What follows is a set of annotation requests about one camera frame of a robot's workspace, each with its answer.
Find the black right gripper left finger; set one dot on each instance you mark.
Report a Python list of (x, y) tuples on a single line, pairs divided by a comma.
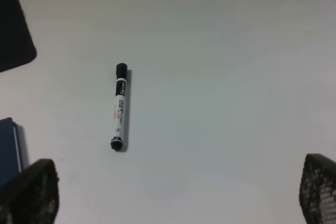
[(32, 196)]

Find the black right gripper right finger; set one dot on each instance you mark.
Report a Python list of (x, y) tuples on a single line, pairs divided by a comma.
[(317, 189)]

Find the black white marker pen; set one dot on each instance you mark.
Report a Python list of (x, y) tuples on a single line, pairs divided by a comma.
[(119, 108)]

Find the dark blue notebook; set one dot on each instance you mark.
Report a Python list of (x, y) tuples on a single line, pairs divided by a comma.
[(10, 154)]

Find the black green snake mouse pad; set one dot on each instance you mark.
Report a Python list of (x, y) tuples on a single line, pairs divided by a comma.
[(17, 47)]

